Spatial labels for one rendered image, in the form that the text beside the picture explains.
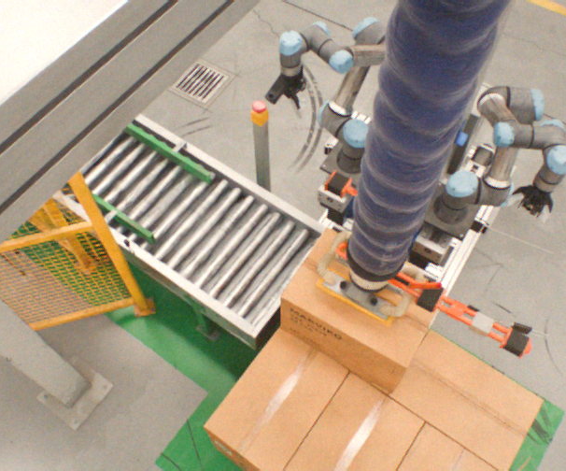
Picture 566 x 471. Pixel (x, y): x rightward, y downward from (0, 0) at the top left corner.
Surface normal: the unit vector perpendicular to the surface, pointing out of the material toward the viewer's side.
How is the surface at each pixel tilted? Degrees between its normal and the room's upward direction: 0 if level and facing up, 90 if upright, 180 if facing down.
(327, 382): 0
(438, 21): 77
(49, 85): 90
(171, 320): 0
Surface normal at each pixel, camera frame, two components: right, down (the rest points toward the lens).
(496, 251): 0.00, -0.48
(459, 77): 0.28, 0.77
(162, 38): 0.81, 0.51
